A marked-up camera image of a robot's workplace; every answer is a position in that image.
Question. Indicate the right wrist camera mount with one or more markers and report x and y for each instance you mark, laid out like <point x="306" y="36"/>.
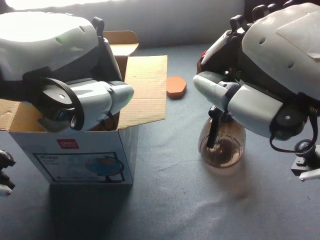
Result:
<point x="306" y="160"/>

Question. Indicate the orange octagonal block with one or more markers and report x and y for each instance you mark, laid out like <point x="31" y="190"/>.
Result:
<point x="176" y="87"/>

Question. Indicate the grey table cloth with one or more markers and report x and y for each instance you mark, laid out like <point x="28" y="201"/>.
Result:
<point x="200" y="205"/>

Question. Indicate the brown and red toy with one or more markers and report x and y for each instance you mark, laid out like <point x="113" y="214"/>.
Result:
<point x="203" y="54"/>

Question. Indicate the brown translucent spray bottle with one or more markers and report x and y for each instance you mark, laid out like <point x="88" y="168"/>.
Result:
<point x="225" y="150"/>

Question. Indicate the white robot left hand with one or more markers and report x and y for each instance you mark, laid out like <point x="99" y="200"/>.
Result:
<point x="37" y="40"/>

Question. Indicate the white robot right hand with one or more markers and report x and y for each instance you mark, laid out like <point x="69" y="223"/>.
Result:
<point x="275" y="50"/>

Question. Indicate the cardboard box with globe print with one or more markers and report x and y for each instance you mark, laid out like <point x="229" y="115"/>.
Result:
<point x="147" y="82"/>

